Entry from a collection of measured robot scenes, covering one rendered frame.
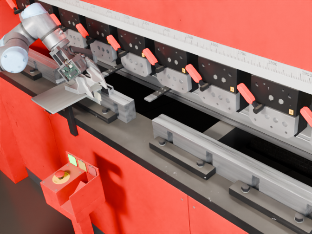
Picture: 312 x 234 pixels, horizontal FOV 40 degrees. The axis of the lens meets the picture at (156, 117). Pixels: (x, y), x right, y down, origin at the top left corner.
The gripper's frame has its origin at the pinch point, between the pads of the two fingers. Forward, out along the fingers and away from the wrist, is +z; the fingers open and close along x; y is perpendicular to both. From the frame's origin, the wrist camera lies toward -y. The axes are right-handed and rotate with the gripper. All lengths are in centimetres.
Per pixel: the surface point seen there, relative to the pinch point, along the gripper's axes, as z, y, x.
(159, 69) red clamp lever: 6.9, -5.3, 21.0
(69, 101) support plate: -1.6, -23.8, -30.9
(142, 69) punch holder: 4.4, -15.2, 10.8
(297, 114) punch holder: 36, 15, 55
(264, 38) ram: 13, 14, 59
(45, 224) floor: 51, -50, -124
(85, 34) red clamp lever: -19.0, -26.3, -5.7
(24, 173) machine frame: 23, -86, -146
